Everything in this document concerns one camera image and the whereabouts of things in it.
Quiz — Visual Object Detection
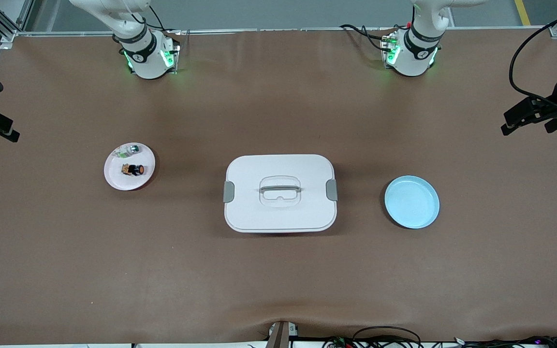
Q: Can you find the white storage box with lid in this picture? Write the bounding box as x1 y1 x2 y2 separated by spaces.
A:
223 154 338 233

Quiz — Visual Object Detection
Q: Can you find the pink round plate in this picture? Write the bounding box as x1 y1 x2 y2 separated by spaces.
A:
103 143 156 191

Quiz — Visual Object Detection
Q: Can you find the light blue round plate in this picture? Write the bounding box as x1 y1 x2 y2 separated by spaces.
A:
384 175 440 230

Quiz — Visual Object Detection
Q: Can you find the aluminium frame profile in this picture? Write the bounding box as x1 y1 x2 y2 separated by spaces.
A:
0 0 35 49

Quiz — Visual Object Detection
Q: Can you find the black arm base cable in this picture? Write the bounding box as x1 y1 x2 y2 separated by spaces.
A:
340 23 395 51

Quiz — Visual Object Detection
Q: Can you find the silver table edge rail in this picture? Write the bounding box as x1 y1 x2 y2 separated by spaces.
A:
0 25 557 40

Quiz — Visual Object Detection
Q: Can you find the black looped cable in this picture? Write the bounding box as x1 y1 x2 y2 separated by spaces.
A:
352 326 422 348

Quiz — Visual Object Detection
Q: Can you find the brown post with metal bracket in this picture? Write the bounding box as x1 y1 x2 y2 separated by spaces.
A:
266 321 299 348

